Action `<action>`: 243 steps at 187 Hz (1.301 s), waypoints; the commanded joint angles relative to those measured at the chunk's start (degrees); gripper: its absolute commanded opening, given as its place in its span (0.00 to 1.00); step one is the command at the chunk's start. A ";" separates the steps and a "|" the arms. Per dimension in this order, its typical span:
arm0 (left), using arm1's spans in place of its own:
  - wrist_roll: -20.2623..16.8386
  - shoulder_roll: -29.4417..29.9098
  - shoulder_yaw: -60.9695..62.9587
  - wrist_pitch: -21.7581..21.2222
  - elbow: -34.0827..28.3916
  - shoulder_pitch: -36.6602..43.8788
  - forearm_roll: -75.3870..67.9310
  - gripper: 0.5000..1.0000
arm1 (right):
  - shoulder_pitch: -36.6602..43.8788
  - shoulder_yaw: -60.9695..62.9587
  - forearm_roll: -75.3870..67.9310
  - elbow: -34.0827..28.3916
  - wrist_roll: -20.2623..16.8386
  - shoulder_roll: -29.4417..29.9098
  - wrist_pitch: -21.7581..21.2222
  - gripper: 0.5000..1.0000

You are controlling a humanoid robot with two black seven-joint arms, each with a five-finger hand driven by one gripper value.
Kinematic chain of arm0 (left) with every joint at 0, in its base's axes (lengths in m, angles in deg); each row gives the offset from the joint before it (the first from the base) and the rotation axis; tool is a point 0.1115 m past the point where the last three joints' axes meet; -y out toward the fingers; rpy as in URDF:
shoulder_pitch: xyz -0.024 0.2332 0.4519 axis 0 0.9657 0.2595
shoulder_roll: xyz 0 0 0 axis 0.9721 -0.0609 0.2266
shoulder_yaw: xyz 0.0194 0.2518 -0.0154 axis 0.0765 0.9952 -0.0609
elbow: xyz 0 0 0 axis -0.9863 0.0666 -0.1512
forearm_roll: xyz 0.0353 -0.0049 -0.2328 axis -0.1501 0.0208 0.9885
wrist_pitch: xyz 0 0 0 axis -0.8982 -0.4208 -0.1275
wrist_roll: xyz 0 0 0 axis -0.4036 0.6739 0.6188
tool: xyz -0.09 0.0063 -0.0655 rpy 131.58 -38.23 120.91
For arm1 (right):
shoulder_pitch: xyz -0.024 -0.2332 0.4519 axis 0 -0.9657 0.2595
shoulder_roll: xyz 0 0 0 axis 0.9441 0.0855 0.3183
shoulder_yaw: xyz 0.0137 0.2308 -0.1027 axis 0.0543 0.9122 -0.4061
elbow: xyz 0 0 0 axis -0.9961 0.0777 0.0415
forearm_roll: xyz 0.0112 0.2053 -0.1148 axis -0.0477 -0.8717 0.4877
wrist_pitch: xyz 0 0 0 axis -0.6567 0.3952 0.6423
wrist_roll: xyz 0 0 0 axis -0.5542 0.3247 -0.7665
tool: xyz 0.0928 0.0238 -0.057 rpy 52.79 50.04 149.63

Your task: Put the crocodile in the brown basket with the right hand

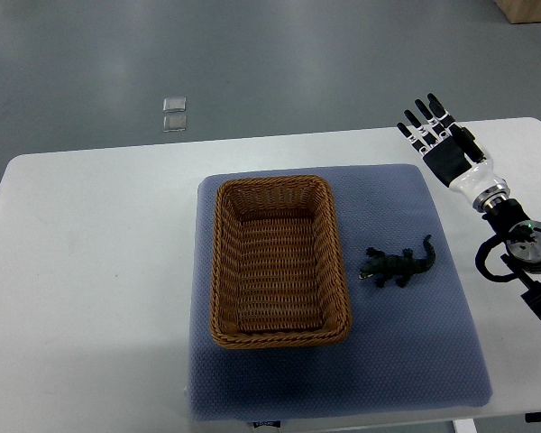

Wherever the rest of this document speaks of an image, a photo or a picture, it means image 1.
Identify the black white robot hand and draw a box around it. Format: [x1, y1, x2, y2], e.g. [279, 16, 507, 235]
[397, 93, 510, 213]

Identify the dark toy crocodile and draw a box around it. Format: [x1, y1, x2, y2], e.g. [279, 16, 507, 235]
[359, 235, 436, 288]

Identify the blue-grey foam mat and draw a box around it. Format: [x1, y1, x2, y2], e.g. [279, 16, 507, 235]
[187, 164, 492, 421]

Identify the upper silver floor plate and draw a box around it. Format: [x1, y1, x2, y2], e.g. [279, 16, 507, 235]
[162, 97, 187, 113]

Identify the silver floor plate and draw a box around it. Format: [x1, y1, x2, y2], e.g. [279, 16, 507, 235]
[162, 97, 187, 113]
[162, 114, 188, 133]

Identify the brown wicker basket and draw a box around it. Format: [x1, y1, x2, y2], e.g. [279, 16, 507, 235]
[210, 175, 352, 350]

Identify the white table leg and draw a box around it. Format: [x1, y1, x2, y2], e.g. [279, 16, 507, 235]
[453, 419, 478, 433]

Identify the lower silver floor plate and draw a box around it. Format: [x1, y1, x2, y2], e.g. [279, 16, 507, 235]
[162, 114, 188, 133]

